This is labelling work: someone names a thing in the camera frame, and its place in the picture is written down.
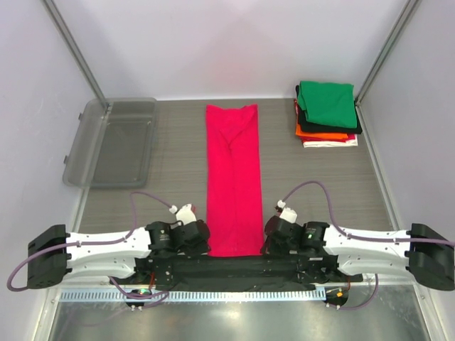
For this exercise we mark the crimson red t-shirt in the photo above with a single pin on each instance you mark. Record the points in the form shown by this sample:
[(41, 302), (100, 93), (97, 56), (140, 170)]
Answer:
[(234, 190)]

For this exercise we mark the clear plastic bin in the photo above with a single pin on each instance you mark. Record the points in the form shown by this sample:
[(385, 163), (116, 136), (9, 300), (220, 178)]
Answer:
[(113, 144)]

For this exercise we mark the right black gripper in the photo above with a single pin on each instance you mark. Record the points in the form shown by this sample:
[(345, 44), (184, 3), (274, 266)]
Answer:
[(271, 248)]

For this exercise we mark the red folded t-shirt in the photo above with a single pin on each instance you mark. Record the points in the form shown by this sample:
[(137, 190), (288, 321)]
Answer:
[(296, 107)]

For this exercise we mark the aluminium corner post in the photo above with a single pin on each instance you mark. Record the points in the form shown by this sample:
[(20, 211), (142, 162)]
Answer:
[(64, 31), (393, 36)]

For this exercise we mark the slotted cable duct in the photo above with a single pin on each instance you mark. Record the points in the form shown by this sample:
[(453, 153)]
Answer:
[(81, 295)]

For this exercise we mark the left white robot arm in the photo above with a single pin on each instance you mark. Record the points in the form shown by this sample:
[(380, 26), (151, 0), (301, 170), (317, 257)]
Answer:
[(63, 255)]

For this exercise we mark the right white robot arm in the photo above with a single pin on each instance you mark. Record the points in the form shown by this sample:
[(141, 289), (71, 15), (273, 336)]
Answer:
[(325, 253)]

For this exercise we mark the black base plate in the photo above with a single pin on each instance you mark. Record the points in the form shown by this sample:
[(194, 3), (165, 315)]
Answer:
[(239, 274)]

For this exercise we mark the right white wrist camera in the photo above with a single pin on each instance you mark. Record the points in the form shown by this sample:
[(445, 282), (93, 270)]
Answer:
[(286, 213)]

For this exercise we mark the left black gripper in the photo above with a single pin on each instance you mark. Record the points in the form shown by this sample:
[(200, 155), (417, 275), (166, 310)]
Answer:
[(202, 246)]

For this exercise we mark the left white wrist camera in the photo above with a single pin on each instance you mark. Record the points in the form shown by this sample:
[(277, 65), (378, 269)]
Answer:
[(184, 215)]

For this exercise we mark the left aluminium corner post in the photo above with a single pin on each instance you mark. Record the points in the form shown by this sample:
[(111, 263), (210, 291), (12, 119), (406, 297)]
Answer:
[(64, 31)]

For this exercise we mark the orange folded t-shirt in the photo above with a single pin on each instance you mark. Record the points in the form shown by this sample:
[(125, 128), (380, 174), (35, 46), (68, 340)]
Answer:
[(320, 136)]

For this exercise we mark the green folded t-shirt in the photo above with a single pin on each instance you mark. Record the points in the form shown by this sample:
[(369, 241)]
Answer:
[(328, 103)]

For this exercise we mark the white folded t-shirt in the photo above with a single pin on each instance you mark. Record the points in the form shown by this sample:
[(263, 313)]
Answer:
[(352, 140)]

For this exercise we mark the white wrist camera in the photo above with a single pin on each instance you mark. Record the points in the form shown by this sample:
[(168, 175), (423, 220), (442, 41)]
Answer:
[(184, 215), (286, 213)]

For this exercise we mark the black folded t-shirt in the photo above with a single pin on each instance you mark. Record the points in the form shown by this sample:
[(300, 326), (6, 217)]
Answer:
[(318, 128)]

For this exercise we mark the right aluminium corner post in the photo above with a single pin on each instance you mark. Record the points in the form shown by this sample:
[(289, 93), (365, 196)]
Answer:
[(393, 36)]

